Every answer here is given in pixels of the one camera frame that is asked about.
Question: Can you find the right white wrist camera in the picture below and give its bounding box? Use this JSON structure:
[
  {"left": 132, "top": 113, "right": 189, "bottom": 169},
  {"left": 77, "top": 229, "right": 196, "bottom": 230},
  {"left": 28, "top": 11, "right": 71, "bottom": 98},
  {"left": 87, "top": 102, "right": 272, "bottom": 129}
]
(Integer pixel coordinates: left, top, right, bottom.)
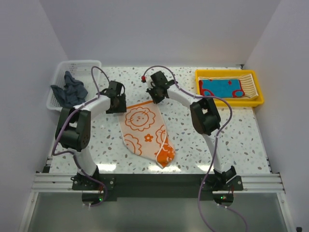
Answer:
[{"left": 145, "top": 75, "right": 155, "bottom": 89}]

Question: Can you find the orange white patterned cloth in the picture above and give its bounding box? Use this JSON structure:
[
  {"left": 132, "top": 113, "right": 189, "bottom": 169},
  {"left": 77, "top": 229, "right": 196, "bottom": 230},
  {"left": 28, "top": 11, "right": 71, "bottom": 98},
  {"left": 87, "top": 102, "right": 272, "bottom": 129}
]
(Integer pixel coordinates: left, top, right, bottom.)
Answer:
[{"left": 118, "top": 101, "right": 175, "bottom": 169}]

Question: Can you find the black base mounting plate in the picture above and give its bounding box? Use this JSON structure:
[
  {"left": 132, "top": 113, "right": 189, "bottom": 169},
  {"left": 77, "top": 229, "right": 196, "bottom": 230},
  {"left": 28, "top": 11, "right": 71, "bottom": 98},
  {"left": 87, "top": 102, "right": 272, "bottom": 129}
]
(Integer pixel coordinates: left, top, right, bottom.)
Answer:
[{"left": 71, "top": 174, "right": 244, "bottom": 203}]

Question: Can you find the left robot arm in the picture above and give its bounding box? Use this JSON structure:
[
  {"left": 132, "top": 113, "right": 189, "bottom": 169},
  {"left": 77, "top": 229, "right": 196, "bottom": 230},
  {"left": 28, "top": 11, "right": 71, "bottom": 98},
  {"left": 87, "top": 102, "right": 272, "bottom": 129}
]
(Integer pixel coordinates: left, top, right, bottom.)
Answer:
[{"left": 52, "top": 81, "right": 126, "bottom": 190}]

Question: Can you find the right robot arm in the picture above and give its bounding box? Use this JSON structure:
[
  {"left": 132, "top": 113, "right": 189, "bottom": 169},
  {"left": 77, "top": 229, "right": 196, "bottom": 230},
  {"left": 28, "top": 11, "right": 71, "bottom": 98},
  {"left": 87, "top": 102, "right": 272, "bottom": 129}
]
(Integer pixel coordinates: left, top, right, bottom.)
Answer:
[{"left": 141, "top": 71, "right": 236, "bottom": 190}]

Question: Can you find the red patterned towel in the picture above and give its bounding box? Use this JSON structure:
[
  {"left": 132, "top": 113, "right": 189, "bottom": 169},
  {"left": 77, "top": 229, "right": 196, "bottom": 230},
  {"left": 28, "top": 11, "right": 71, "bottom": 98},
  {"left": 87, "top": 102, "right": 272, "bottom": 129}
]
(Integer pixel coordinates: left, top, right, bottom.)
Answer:
[{"left": 198, "top": 79, "right": 245, "bottom": 98}]

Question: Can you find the yellow striped Doraemon towel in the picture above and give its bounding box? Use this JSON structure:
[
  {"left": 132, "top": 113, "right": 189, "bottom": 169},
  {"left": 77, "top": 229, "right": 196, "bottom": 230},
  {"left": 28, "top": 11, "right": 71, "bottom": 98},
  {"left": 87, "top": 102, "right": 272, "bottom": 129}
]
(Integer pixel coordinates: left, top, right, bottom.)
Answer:
[{"left": 198, "top": 74, "right": 258, "bottom": 100}]

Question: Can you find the dark grey towel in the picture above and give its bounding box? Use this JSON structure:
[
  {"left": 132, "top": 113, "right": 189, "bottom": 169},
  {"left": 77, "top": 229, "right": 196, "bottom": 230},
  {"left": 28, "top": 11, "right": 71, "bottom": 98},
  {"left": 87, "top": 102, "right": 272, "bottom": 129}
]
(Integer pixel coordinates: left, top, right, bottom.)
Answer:
[{"left": 51, "top": 71, "right": 88, "bottom": 108}]

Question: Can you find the yellow plastic tray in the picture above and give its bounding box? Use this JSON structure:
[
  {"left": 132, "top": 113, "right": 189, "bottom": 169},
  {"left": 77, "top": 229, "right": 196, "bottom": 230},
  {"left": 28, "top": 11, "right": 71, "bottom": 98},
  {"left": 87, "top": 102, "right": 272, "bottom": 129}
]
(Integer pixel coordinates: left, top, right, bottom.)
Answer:
[{"left": 195, "top": 69, "right": 264, "bottom": 107}]

